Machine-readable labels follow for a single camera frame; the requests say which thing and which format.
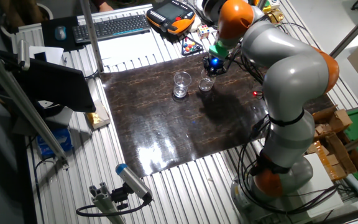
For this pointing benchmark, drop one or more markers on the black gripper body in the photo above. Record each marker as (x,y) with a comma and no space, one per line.
(217,67)

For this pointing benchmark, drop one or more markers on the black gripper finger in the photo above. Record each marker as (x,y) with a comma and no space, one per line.
(206,76)
(213,77)

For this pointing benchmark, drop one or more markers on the clear glass beaker cup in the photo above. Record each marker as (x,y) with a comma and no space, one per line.
(205,84)

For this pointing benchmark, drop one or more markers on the clear ribbed plastic cup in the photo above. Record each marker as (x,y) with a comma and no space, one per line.
(182,84)

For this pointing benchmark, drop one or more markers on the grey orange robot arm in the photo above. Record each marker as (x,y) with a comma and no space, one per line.
(291,71)

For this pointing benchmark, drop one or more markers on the person hand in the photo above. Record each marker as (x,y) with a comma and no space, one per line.
(106,7)

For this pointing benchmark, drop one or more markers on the billiard ball triangle toy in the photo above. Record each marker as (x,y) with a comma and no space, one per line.
(191,47)

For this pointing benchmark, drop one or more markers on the rubik's cube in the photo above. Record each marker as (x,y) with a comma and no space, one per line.
(203,31)

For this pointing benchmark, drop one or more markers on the black filament spool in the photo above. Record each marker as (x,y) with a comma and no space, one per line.
(210,9)

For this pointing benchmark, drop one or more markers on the orange black teach pendant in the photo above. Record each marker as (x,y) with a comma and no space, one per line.
(169,15)

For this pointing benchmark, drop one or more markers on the dark marble pattern mat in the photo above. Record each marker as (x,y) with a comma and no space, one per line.
(154,124)

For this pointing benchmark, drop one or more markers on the gold metallic object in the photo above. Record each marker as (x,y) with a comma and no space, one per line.
(273,15)

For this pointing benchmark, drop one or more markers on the large white paper sheet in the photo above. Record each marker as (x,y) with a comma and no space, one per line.
(129,46)

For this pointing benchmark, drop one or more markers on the black computer keyboard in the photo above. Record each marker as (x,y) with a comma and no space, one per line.
(110,28)

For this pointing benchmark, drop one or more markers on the cardboard box pile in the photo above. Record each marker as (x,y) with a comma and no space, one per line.
(337,155)

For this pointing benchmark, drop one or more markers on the black monitor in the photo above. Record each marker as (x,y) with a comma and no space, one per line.
(57,87)

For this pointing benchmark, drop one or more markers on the grey computer mouse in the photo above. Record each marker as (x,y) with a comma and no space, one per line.
(60,32)

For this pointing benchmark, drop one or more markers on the white base platform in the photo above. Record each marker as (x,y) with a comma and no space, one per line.
(322,186)

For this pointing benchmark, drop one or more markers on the small white paper sheet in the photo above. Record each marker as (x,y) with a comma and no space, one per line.
(53,54)

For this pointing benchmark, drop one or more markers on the short aluminium profile stub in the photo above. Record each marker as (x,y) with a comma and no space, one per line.
(104,202)

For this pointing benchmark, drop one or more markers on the black mouse pad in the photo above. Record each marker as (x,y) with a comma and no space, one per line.
(47,40)

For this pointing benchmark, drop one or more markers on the blue tissue pack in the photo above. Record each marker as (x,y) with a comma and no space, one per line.
(54,141)

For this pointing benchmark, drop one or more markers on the white round bucket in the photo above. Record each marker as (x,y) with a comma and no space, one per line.
(50,12)

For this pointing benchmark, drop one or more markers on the long slanted aluminium bar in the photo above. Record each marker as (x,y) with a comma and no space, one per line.
(20,99)

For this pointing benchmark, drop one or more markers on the green silver camera mount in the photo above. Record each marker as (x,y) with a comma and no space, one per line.
(219,49)

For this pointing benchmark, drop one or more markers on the silver metal post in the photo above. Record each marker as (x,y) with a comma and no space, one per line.
(261,3)

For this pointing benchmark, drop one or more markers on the upright aluminium post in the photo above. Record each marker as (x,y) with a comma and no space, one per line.
(90,34)

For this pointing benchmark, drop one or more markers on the silver camera blue cap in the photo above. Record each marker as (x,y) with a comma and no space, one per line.
(132,180)

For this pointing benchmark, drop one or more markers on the small silver camera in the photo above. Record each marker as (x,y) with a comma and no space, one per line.
(23,54)

